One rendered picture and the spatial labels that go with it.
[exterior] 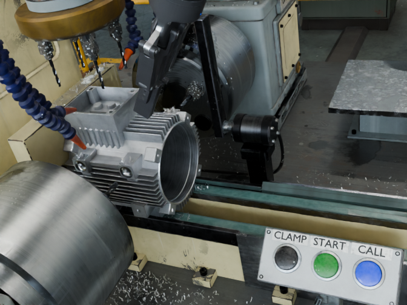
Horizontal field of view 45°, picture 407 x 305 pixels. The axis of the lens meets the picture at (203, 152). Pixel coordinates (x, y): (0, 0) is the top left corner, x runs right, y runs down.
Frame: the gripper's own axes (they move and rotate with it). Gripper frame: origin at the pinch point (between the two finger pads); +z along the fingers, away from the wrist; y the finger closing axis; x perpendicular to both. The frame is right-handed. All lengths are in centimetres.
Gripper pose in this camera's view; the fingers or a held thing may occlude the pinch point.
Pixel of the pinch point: (147, 97)
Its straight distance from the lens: 80.0
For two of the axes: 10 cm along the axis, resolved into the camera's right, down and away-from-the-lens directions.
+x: 8.6, 5.0, -1.0
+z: -3.0, 6.6, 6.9
